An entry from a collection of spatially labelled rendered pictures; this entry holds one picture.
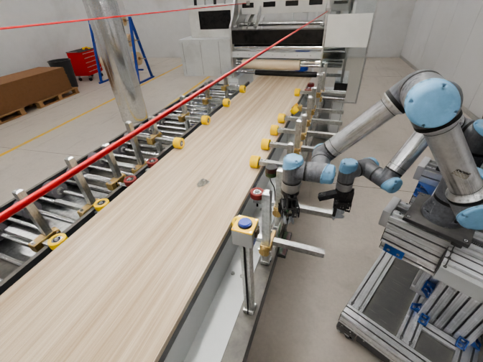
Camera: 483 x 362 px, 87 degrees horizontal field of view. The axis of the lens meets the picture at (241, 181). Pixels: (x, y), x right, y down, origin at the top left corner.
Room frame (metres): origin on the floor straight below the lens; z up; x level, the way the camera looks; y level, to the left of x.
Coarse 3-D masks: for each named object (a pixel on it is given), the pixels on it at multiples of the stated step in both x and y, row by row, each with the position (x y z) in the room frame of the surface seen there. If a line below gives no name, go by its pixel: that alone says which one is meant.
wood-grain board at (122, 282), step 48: (240, 96) 2.89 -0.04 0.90; (288, 96) 2.79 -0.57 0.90; (192, 144) 1.77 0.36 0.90; (240, 144) 1.72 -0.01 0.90; (144, 192) 1.19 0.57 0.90; (192, 192) 1.16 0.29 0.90; (240, 192) 1.14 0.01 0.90; (96, 240) 0.84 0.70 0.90; (144, 240) 0.82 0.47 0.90; (192, 240) 0.81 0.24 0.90; (48, 288) 0.60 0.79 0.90; (96, 288) 0.59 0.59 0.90; (144, 288) 0.57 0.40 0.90; (192, 288) 0.56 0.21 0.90; (0, 336) 0.42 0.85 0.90; (48, 336) 0.41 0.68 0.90; (96, 336) 0.41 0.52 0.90; (144, 336) 0.40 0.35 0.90
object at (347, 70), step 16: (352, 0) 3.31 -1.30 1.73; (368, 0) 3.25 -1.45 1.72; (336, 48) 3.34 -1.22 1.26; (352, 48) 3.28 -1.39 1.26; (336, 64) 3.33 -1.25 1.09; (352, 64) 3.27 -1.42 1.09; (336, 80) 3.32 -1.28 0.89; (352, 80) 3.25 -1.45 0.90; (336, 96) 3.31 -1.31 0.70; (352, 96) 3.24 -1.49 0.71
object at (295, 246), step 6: (258, 240) 0.86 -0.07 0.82; (276, 240) 0.83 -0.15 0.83; (282, 240) 0.83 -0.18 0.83; (282, 246) 0.81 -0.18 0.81; (288, 246) 0.80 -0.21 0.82; (294, 246) 0.79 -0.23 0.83; (300, 246) 0.79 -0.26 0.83; (306, 246) 0.78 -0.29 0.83; (312, 246) 0.78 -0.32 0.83; (300, 252) 0.78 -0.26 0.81; (306, 252) 0.77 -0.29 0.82; (312, 252) 0.76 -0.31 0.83; (318, 252) 0.75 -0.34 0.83; (324, 252) 0.75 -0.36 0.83
